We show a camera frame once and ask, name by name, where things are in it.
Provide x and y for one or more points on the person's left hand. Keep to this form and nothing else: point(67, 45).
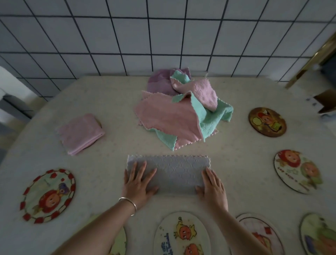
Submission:
point(137, 190)

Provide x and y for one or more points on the person's right hand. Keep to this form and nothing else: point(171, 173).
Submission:
point(214, 194)

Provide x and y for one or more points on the grey-blue cloth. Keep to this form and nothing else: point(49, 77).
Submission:
point(176, 173)

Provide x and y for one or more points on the white ice cream coaster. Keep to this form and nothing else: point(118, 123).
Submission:
point(181, 233)

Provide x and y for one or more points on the yellow green cartoon coaster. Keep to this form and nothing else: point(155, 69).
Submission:
point(119, 243)

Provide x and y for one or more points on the pink rimmed cartoon coaster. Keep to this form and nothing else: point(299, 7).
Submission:
point(265, 231)

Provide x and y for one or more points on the pink cloth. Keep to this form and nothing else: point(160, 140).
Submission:
point(81, 132)

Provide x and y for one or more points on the pile of cloths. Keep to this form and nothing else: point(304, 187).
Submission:
point(170, 115)

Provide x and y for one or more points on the two faces round coaster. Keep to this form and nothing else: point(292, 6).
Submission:
point(298, 170)

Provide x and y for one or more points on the red bordered round coaster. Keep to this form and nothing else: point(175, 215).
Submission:
point(48, 197)

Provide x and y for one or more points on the dark brown round coaster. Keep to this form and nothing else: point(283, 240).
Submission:
point(267, 122)

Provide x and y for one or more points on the person's right forearm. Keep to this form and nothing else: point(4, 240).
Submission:
point(236, 233)

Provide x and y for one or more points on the person's left forearm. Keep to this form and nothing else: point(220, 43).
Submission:
point(99, 233)

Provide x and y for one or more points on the brown cardboard box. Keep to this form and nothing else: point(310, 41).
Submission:
point(326, 101)

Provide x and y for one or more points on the white wooden chair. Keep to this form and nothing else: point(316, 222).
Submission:
point(10, 81)

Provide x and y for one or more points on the dark blue panel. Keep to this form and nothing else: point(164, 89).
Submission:
point(330, 71)

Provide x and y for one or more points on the golden door frame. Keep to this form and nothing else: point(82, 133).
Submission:
point(307, 65)

